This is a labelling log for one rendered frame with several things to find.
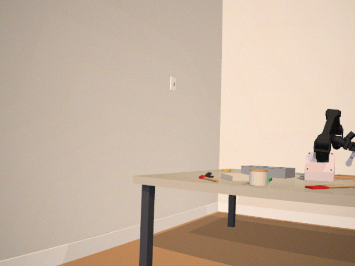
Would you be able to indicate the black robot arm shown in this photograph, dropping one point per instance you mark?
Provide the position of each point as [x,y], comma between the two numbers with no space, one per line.
[332,127]

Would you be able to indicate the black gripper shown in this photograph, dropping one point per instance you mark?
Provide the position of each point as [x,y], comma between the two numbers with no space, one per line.
[346,144]

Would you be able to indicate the black spatula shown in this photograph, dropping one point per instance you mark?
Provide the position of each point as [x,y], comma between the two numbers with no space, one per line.
[209,175]

